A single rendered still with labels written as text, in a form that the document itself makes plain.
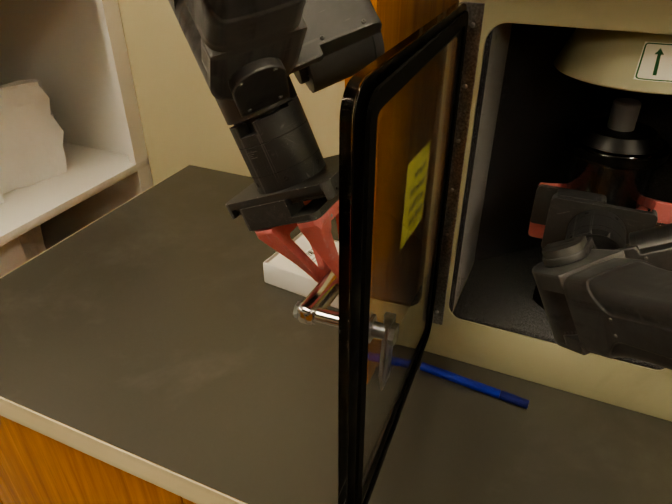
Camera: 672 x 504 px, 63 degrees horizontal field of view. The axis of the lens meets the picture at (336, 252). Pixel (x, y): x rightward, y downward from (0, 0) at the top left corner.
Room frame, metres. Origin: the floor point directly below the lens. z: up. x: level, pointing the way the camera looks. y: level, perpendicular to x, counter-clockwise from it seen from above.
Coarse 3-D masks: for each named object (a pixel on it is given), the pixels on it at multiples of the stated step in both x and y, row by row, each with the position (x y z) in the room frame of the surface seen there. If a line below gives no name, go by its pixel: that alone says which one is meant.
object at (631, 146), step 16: (624, 112) 0.58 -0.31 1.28; (592, 128) 0.59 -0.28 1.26; (608, 128) 0.59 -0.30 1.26; (624, 128) 0.57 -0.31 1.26; (640, 128) 0.59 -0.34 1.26; (592, 144) 0.56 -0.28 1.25; (608, 144) 0.56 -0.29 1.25; (624, 144) 0.55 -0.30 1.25; (640, 144) 0.55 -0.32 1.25; (656, 144) 0.56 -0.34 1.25
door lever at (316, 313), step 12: (324, 276) 0.38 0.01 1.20; (324, 288) 0.36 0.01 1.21; (336, 288) 0.36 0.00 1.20; (312, 300) 0.34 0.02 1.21; (324, 300) 0.34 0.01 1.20; (300, 312) 0.33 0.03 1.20; (312, 312) 0.32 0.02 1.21; (324, 312) 0.33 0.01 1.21; (336, 312) 0.33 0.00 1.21; (312, 324) 0.32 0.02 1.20; (324, 324) 0.32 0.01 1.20; (336, 324) 0.32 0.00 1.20
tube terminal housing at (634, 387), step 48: (480, 0) 0.57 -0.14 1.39; (528, 0) 0.55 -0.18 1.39; (576, 0) 0.53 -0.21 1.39; (624, 0) 0.52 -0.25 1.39; (480, 48) 0.56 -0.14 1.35; (432, 336) 0.57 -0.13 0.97; (480, 336) 0.54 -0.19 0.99; (528, 336) 0.52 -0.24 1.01; (576, 384) 0.49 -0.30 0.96; (624, 384) 0.47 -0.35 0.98
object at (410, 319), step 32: (416, 32) 0.40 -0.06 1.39; (448, 64) 0.50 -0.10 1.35; (352, 96) 0.28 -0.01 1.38; (416, 96) 0.39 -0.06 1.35; (448, 96) 0.51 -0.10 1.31; (352, 128) 0.27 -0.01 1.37; (384, 128) 0.32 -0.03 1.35; (416, 128) 0.40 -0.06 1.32; (448, 128) 0.53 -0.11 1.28; (352, 160) 0.27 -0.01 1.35; (384, 160) 0.33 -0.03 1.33; (416, 160) 0.41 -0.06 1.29; (352, 192) 0.27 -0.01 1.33; (384, 192) 0.33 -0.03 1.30; (416, 192) 0.42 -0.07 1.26; (384, 224) 0.33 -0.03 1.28; (416, 224) 0.43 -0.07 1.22; (384, 256) 0.34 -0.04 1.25; (416, 256) 0.44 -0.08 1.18; (384, 288) 0.34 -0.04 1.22; (416, 288) 0.45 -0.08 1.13; (416, 320) 0.47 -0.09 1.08; (416, 352) 0.49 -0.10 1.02; (384, 416) 0.37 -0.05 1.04
